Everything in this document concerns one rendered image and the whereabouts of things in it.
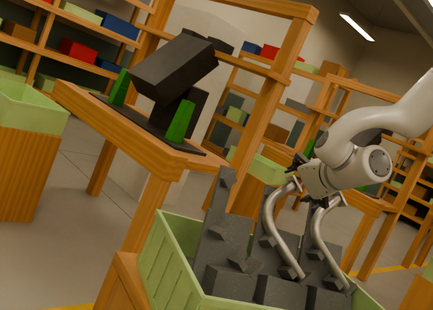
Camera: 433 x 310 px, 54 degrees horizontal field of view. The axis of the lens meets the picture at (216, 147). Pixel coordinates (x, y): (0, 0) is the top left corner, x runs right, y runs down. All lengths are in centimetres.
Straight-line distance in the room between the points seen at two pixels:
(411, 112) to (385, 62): 1206
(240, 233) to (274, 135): 562
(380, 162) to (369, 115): 10
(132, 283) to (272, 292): 37
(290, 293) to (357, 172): 42
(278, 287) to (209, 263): 20
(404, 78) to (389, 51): 92
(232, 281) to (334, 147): 43
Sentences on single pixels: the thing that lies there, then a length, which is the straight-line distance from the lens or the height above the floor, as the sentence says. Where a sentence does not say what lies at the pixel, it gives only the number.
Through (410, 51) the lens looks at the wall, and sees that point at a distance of 1292.
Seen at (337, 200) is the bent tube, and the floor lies 116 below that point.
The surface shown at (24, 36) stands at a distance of 640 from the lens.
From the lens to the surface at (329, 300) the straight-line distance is 133.
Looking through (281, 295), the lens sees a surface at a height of 90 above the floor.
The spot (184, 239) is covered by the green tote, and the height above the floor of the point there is 90.
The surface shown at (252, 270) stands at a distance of 116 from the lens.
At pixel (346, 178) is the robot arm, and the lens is 101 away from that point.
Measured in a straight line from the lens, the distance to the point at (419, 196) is 1134.
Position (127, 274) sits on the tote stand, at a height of 79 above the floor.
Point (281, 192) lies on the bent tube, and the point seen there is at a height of 113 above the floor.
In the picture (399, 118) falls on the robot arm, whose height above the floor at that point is 143.
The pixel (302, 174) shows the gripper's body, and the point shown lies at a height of 121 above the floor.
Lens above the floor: 135
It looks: 8 degrees down
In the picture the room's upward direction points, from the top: 23 degrees clockwise
